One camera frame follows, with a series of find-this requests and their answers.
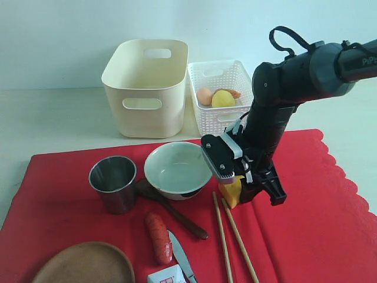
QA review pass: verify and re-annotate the wooden chopstick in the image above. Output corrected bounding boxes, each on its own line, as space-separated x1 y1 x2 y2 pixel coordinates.
221 198 260 283
212 191 233 283

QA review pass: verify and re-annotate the white red milk carton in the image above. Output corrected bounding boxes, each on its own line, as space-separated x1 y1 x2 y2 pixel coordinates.
147 264 186 283

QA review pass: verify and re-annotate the brown egg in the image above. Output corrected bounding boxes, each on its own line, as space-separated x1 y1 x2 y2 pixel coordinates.
196 87 213 106

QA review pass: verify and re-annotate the cream plastic storage bin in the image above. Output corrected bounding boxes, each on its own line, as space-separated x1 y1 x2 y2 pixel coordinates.
101 39 189 139

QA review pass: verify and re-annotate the brown wooden plate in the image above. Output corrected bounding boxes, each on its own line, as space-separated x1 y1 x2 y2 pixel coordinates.
32 241 135 282

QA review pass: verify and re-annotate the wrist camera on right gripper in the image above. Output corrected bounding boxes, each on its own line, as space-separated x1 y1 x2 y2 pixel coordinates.
201 124 245 184

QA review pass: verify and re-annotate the red sausage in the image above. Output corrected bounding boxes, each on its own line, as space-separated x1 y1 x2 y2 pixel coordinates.
144 212 173 265

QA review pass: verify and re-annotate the orange fried chicken piece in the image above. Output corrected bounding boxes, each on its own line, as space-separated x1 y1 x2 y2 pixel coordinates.
218 88 241 99

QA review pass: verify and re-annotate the left wooden chopstick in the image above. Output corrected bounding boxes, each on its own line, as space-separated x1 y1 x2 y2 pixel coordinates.
212 191 233 283

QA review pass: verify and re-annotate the stainless steel cup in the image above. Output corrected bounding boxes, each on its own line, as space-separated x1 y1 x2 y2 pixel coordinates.
88 155 137 215

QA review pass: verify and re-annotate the yellow lemon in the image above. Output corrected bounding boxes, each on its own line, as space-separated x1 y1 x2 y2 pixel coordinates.
211 90 236 108

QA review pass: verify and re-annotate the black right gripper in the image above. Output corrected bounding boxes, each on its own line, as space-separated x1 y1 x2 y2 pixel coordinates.
236 129 287 206

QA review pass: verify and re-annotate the yellow cheese wedge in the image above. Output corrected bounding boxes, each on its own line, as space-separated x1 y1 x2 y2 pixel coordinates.
219 176 244 209

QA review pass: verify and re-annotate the right wooden chopstick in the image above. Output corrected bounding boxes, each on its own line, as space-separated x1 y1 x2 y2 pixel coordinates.
221 198 260 283

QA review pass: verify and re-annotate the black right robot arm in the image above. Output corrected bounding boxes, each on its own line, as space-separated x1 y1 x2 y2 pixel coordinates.
240 41 376 206

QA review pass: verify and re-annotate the dark wooden spoon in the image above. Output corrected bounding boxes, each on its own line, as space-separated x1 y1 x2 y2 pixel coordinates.
136 179 209 240

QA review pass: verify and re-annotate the red tablecloth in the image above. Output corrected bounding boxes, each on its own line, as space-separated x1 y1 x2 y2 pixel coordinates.
1 130 376 282

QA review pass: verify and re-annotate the white perforated plastic basket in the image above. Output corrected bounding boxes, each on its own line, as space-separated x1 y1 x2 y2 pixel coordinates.
187 60 253 136

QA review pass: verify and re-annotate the steel table knife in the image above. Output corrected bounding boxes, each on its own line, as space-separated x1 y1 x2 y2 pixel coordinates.
168 230 198 283

